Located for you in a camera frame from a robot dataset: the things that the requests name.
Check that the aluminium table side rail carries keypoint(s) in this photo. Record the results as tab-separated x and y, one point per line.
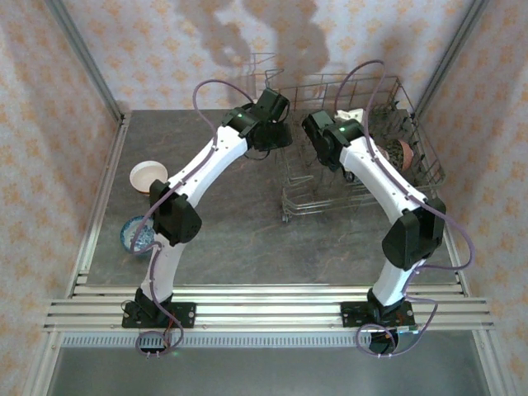
94	222

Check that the black floral bowl pink exterior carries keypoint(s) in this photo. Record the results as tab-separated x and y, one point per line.
406	154

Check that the aluminium corner post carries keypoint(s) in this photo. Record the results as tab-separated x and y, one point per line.
88	62
449	62

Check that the blue patterned bowl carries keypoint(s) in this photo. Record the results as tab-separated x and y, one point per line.
125	239

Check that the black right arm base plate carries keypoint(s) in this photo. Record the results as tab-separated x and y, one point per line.
350	313

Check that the white bowl orange exterior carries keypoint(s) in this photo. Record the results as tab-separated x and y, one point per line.
144	173

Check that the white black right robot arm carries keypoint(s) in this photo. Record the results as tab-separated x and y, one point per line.
379	177

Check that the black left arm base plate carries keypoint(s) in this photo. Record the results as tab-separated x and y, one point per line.
185	315

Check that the aluminium mounting rails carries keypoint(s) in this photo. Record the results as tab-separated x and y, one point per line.
268	309

